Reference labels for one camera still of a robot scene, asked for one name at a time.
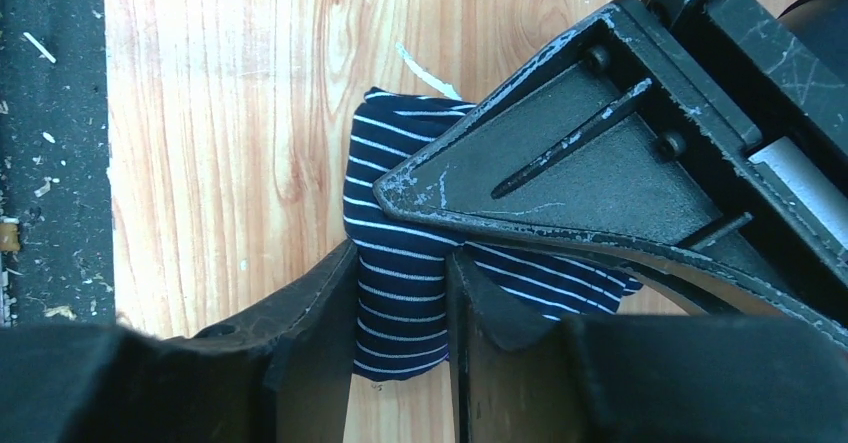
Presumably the navy striped underwear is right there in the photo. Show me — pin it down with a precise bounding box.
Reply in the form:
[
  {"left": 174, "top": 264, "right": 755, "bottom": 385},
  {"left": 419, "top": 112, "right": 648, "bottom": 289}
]
[{"left": 343, "top": 87, "right": 642, "bottom": 383}]

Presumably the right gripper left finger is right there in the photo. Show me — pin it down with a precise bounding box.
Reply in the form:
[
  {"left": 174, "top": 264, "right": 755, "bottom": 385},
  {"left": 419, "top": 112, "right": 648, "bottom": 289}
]
[{"left": 1, "top": 242, "right": 358, "bottom": 442}]

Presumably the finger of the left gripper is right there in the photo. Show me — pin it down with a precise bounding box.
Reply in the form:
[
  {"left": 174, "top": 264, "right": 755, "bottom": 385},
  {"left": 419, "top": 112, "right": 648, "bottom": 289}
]
[{"left": 374, "top": 2, "right": 847, "bottom": 346}]

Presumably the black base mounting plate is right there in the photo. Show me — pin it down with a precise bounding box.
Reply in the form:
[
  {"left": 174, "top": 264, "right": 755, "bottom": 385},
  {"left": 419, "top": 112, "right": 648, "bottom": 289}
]
[{"left": 1, "top": 0, "right": 116, "bottom": 325}]

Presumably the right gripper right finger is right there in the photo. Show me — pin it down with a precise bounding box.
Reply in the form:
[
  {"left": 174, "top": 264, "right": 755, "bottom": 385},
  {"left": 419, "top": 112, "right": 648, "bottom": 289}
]
[{"left": 446, "top": 253, "right": 847, "bottom": 442}]

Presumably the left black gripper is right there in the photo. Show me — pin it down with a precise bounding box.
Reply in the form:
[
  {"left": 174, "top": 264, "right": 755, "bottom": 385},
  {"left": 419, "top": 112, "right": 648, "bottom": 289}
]
[{"left": 642, "top": 0, "right": 847, "bottom": 255}]

